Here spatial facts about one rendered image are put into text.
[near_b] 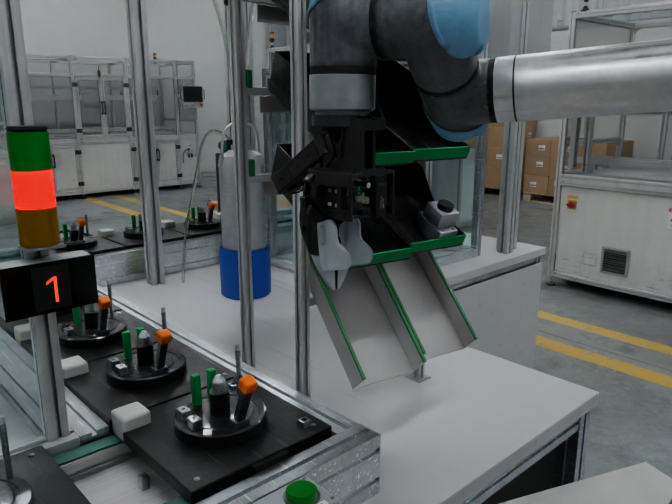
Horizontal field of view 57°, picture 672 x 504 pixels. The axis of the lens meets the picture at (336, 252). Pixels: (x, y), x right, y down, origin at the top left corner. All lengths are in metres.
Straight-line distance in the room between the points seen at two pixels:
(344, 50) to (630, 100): 0.31
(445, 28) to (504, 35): 1.76
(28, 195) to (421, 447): 0.74
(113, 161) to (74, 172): 0.62
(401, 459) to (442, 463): 0.07
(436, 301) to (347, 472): 0.43
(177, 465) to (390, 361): 0.40
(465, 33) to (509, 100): 0.12
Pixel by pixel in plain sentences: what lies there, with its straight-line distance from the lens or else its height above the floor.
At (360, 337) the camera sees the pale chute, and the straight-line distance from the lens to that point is 1.07.
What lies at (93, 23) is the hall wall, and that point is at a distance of 12.09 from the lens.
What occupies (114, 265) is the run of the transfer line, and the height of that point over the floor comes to 0.92.
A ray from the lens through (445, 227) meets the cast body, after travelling 1.13.
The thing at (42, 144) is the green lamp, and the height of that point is 1.39.
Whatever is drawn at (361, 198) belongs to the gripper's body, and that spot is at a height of 1.34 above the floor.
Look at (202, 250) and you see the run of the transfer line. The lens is 2.27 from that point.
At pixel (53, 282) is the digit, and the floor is 1.21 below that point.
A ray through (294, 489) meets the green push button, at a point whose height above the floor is 0.97.
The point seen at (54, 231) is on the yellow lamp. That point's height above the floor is 1.28.
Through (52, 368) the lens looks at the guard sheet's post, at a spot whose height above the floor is 1.07.
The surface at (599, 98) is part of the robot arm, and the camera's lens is 0.73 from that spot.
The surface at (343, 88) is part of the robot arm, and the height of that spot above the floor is 1.46.
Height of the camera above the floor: 1.45
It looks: 14 degrees down
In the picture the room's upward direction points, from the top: straight up
